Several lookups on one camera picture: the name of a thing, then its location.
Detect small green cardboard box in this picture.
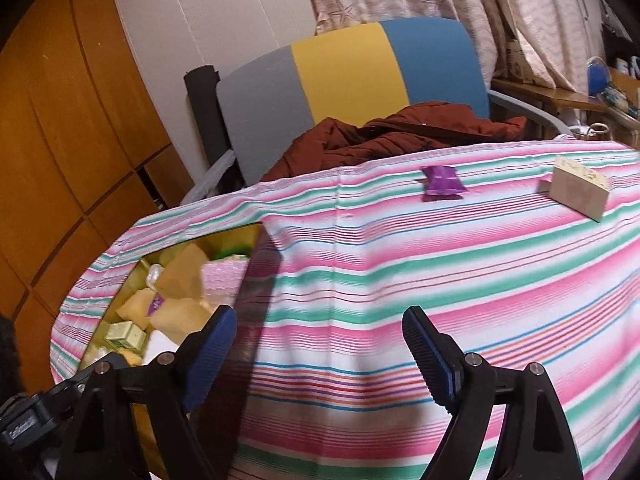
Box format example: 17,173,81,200
102,321,148,353

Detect white soap block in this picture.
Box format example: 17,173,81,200
142,330,181,366

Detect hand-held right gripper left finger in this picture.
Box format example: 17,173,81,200
60,305,238,480

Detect wooden wardrobe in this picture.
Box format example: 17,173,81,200
0,0,193,411

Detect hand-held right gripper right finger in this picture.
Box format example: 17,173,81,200
402,306,586,480

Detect pink hair roller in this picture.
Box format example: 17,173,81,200
200,255,251,306

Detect maroon quilted jacket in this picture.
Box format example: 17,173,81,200
260,101,528,183

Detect small brown basket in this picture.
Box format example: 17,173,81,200
575,122,608,141

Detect yellow sponge block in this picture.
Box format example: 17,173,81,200
155,245,213,301
150,297,216,346
117,287,161,326

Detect striped pink green tablecloth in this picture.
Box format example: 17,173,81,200
47,140,640,480

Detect printed cardboard box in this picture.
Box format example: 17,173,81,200
505,37,526,81

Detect grey yellow blue chair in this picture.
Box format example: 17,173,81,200
182,17,571,206

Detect wooden side table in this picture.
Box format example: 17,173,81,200
492,67,640,151

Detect gold metal tin box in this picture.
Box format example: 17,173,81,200
80,222,283,480

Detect black rolled mat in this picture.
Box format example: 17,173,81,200
183,64,241,196

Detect tall cream cardboard box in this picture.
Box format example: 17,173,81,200
539,156,611,223

